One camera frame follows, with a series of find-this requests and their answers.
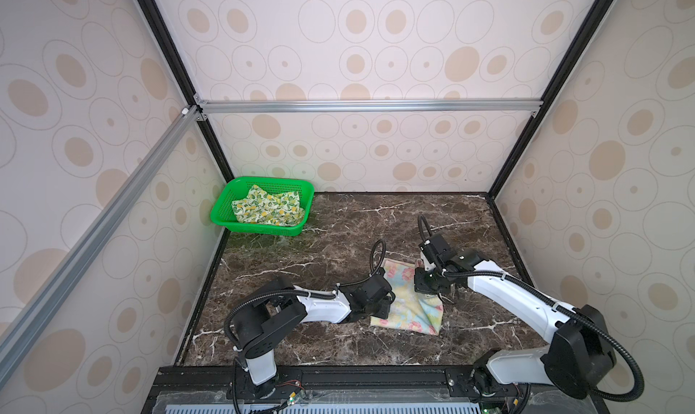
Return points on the pastel floral skirt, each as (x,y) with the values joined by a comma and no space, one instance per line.
(411,311)

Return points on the black left corner post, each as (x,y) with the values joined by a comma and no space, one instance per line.
(177,67)

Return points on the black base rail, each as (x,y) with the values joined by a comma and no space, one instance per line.
(351,389)

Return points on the lemon print folded skirt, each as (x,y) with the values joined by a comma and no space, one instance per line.
(263,208)

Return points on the horizontal aluminium back rail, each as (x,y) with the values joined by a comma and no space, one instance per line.
(370,106)

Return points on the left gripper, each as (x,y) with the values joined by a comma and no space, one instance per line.
(387,301)

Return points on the black right corner post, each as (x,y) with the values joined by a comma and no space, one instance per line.
(586,32)

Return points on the black corner post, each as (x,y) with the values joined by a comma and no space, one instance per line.
(177,67)
(586,32)

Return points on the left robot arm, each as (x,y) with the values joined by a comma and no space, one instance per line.
(264,319)

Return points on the diagonal aluminium left rail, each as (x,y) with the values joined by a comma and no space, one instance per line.
(43,307)

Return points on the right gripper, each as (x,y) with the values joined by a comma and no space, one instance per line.
(427,278)

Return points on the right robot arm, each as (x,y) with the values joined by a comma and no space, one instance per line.
(578,353)

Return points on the green plastic basket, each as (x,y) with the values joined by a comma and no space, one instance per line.
(222,213)

